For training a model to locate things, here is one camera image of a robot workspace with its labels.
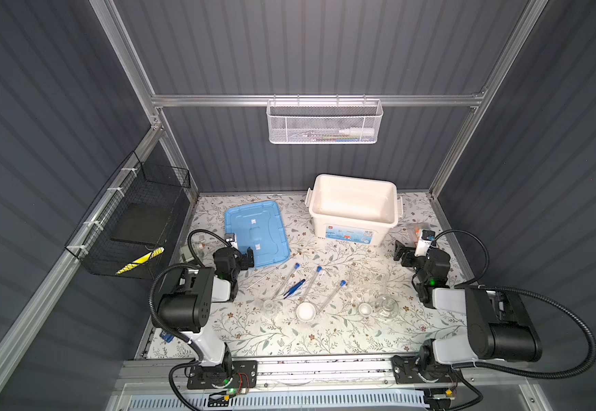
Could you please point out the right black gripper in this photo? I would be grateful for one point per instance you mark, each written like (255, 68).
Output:
(408, 254)

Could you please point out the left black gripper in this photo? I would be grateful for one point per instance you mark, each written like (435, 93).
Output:
(244, 259)

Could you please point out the clear plastic test tube rack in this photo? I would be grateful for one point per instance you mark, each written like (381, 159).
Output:
(363, 286)

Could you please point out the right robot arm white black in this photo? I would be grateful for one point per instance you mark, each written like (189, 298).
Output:
(498, 326)

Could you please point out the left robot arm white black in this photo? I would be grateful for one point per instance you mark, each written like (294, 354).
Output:
(180, 303)

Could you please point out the blue plastic bin lid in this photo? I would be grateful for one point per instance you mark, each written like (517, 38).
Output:
(260, 227)

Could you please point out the clear glass conical flask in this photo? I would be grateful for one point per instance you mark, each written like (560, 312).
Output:
(386, 305)

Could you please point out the blue plastic tweezers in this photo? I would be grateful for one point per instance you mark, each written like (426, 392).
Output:
(293, 289)

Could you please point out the small white crucible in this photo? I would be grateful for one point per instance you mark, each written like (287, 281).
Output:
(365, 309)

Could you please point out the yellow black striped tape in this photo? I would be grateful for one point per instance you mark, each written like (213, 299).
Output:
(141, 261)

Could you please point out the black pad in basket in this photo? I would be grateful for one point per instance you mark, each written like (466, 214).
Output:
(141, 224)

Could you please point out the white plastic storage bin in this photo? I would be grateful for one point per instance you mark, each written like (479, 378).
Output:
(352, 209)

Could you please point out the blue clip at table edge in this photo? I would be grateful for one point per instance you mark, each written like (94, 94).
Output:
(166, 337)

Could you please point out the white tube in mesh basket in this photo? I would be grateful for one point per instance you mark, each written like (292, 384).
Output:
(357, 133)

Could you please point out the black wire mesh basket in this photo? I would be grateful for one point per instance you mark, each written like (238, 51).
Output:
(141, 182)

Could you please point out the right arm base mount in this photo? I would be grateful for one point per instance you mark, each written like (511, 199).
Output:
(413, 370)

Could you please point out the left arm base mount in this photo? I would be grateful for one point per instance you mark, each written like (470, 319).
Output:
(238, 375)

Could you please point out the aluminium rail front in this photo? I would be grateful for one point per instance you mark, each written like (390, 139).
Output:
(345, 371)

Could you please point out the white wire mesh basket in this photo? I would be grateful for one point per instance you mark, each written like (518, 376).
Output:
(298, 122)

